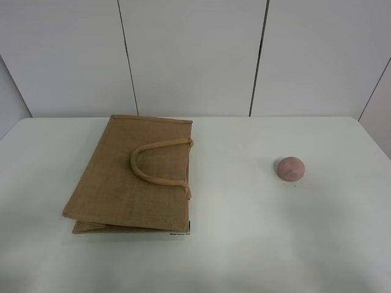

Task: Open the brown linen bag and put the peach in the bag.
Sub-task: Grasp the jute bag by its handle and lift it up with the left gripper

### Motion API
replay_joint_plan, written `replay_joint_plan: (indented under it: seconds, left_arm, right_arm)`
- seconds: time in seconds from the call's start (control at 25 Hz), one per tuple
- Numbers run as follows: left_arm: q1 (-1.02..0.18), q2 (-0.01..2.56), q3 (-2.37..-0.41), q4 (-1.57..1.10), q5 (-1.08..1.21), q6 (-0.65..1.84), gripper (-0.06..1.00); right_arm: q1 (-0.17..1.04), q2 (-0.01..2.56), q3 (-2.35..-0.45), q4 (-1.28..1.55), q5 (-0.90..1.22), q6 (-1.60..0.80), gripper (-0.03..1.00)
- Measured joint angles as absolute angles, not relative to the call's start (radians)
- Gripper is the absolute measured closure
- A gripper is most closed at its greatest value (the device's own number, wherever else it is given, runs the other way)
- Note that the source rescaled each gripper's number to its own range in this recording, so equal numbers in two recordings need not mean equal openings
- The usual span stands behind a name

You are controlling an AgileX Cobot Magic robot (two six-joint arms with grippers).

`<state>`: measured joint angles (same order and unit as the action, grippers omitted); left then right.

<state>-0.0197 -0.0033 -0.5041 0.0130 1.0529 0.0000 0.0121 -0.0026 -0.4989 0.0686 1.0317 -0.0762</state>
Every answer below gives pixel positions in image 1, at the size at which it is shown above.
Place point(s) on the brown linen tote bag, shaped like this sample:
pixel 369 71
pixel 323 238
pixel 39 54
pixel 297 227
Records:
pixel 137 180

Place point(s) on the pink peach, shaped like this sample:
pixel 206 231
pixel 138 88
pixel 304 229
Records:
pixel 289 169

